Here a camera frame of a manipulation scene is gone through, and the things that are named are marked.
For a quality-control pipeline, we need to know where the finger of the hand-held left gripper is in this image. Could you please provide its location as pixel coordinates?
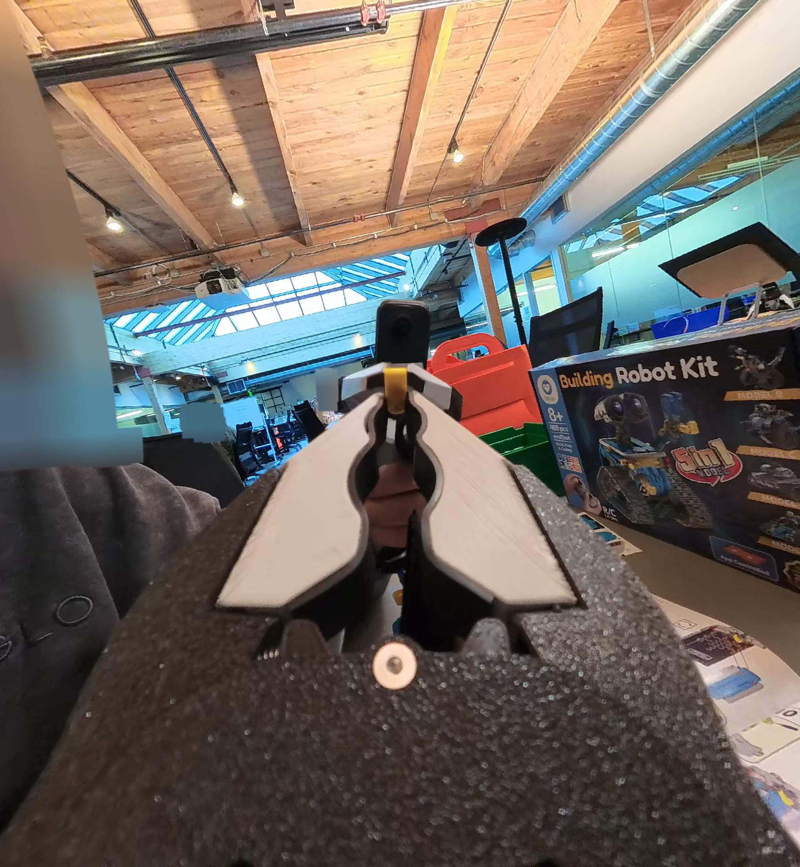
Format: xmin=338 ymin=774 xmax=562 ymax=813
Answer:
xmin=408 ymin=369 xmax=456 ymax=412
xmin=341 ymin=368 xmax=383 ymax=402

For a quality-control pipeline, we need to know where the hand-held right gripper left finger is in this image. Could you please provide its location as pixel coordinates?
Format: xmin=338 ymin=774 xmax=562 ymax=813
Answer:
xmin=215 ymin=393 xmax=393 ymax=632

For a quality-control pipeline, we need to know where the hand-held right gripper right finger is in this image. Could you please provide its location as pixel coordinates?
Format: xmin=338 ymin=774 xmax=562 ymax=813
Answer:
xmin=405 ymin=393 xmax=581 ymax=622

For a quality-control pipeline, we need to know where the person's left hand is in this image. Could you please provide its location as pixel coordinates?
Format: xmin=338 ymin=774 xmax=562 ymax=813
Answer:
xmin=365 ymin=466 xmax=416 ymax=550

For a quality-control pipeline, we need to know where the orange plastic case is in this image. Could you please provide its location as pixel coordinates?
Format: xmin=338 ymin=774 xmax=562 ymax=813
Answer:
xmin=429 ymin=332 xmax=543 ymax=439

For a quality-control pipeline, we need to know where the green box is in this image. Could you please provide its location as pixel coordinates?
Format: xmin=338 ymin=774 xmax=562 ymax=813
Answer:
xmin=477 ymin=423 xmax=568 ymax=500

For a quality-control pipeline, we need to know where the black office chair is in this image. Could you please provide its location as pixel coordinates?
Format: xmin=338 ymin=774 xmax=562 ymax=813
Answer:
xmin=234 ymin=400 xmax=326 ymax=478

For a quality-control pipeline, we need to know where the black floor lamp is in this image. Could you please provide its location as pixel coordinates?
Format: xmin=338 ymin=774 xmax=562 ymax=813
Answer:
xmin=474 ymin=218 xmax=531 ymax=346

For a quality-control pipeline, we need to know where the black monitor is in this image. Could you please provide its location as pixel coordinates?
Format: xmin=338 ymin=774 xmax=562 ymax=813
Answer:
xmin=529 ymin=288 xmax=605 ymax=370

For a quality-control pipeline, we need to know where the blue printed kit box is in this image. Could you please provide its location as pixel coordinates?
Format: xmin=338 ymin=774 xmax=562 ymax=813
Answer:
xmin=529 ymin=305 xmax=800 ymax=605

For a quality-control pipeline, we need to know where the blue storage bin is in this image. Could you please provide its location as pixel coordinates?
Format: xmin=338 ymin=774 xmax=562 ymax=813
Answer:
xmin=650 ymin=308 xmax=733 ymax=340

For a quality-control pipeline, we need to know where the person's grey sweater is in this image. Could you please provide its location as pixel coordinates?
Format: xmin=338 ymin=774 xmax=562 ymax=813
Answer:
xmin=0 ymin=464 xmax=222 ymax=867

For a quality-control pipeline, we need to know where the building instruction booklet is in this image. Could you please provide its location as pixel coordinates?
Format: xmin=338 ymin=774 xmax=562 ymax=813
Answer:
xmin=657 ymin=596 xmax=800 ymax=867

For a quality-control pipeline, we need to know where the black ceiling pipe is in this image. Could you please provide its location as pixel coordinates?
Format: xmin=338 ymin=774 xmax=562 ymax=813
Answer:
xmin=30 ymin=17 xmax=390 ymax=88

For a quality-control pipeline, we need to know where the white ceiling camera unit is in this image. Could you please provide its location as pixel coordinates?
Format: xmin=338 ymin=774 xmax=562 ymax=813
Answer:
xmin=194 ymin=267 xmax=248 ymax=300

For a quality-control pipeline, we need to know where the ribbed ceiling duct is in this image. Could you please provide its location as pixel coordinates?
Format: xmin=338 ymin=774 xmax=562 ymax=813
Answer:
xmin=522 ymin=0 xmax=763 ymax=221

